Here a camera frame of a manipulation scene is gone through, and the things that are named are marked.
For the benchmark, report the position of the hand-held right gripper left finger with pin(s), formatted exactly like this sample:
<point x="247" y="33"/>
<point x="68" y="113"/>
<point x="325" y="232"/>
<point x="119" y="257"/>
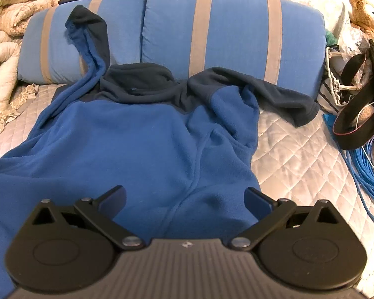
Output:
<point x="112" y="200"/>

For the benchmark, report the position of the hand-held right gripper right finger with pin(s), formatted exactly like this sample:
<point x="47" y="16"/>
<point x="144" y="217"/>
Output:
<point x="255" y="201"/>

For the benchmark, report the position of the blue fleece jacket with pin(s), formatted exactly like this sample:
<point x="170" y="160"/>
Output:
<point x="127" y="146"/>

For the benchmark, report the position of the white striped bag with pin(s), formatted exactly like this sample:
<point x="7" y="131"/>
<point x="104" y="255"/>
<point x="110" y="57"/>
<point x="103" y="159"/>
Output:
<point x="328" y="95"/>

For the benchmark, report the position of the beige quilted blanket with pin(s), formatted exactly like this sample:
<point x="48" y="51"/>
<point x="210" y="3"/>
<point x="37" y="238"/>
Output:
<point x="18" y="15"/>

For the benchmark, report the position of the large blue striped pillow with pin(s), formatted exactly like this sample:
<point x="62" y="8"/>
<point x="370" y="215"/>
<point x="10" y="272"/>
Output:
<point x="237" y="37"/>

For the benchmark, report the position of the clear plastic bag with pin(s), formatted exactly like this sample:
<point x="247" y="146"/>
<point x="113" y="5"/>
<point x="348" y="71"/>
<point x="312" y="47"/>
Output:
<point x="346" y="28"/>

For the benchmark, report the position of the tan teddy bear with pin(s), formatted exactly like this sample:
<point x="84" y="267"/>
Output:
<point x="366" y="14"/>

